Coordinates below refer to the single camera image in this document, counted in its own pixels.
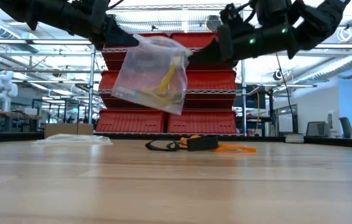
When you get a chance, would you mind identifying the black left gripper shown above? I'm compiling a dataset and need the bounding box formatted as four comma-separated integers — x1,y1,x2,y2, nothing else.
34,0,141,51

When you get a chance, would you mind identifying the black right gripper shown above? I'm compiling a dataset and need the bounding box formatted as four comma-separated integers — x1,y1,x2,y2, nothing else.
188,24,294,65

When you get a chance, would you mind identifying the clear plastic zip bag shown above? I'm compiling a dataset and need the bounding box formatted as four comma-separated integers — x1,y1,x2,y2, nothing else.
31,133,114,146
111,34,193,116

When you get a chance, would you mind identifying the thin black rubber band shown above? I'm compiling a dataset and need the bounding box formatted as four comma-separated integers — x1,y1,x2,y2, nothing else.
144,138,182,152

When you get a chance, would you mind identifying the red plastic bin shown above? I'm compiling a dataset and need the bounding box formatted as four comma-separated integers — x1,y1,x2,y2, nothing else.
169,32,238,71
167,109,238,134
169,69,238,110
98,70,168,110
95,108,167,134
102,32,169,72

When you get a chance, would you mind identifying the black round fan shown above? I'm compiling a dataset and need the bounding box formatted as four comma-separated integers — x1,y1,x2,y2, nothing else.
206,14,223,32

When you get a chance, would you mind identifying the small cardboard box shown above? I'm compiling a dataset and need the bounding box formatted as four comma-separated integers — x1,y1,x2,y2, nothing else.
44,123,95,140

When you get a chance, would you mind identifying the white round spool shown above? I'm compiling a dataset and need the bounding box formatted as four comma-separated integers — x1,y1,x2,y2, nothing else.
284,133,305,144

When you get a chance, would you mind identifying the wooden workbench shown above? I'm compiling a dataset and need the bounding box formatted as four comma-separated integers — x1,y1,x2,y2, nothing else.
0,108,42,133

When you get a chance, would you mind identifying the metal wire shelving cart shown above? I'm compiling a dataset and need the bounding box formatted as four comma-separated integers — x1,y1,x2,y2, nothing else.
87,2,248,138

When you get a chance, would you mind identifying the thin black hanging cable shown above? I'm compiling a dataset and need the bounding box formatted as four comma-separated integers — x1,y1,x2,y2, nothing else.
274,52,299,135

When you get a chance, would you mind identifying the black aluminium table frame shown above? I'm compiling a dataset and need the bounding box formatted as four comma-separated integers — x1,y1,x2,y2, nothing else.
0,131,352,149

